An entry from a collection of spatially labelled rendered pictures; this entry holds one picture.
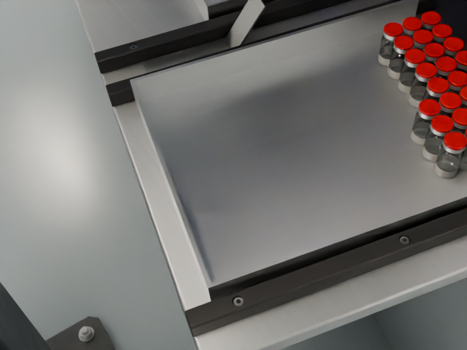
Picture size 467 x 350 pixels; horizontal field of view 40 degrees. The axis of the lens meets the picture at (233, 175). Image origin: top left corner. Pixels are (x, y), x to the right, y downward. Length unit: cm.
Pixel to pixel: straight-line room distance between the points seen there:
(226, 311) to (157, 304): 103
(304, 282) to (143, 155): 22
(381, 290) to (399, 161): 14
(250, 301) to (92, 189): 127
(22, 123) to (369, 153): 148
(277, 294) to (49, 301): 113
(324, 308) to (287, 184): 13
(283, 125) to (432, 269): 21
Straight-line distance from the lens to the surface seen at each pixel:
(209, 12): 77
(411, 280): 58
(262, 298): 54
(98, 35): 80
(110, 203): 173
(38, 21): 233
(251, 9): 73
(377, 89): 71
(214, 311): 53
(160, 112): 69
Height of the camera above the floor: 138
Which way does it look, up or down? 53 degrees down
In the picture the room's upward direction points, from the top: 6 degrees counter-clockwise
